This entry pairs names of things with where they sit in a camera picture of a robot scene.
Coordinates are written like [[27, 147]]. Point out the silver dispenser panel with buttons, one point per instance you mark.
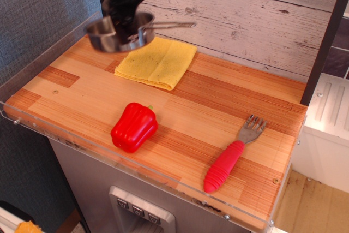
[[134, 214]]

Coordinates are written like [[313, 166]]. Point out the yellow object bottom left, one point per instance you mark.
[[28, 227]]

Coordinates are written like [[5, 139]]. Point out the folded yellow cloth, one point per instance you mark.
[[162, 63]]

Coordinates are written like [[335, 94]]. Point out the clear acrylic table guard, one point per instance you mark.
[[25, 50]]

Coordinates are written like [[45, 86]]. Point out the small stainless steel pan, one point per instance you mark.
[[105, 36]]

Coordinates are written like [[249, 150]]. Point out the red toy bell pepper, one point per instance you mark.
[[136, 124]]

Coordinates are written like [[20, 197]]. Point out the grey toy fridge cabinet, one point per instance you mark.
[[90, 180]]

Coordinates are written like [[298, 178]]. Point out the white toy sink unit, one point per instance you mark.
[[321, 152]]

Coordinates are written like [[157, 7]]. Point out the dark vertical post right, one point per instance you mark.
[[333, 25]]

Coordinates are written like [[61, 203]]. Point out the fork with red handle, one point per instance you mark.
[[219, 171]]

